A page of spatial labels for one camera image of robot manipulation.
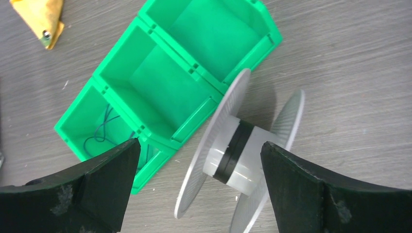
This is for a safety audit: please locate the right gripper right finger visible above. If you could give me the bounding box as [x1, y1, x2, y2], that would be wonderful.
[260, 142, 412, 233]

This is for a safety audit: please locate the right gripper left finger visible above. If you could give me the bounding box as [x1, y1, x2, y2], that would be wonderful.
[0, 138, 141, 233]

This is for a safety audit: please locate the thin dark wire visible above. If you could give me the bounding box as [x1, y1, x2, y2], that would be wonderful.
[84, 103, 151, 171]

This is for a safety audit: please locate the clear plastic cable spool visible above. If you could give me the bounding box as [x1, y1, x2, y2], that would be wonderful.
[174, 68, 306, 233]

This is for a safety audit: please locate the green three-compartment bin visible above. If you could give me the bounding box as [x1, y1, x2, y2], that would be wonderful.
[55, 0, 282, 194]

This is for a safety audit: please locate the yellow printed cloth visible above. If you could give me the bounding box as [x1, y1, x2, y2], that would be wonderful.
[9, 0, 65, 50]

